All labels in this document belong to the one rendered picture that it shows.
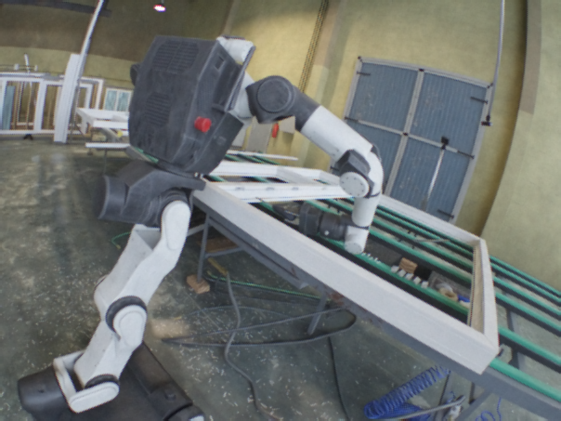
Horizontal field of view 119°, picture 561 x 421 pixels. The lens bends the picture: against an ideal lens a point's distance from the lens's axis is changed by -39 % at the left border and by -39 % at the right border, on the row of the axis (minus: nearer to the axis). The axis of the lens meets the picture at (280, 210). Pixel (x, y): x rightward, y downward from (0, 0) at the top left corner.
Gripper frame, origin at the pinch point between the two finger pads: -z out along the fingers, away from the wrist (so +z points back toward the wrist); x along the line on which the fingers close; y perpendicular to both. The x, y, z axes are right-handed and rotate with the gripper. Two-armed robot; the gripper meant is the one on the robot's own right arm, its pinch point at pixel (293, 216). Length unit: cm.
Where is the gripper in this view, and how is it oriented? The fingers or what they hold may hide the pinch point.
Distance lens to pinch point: 94.1
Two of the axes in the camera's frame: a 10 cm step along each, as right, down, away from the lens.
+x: 0.2, -8.5, -5.2
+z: 9.1, 2.3, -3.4
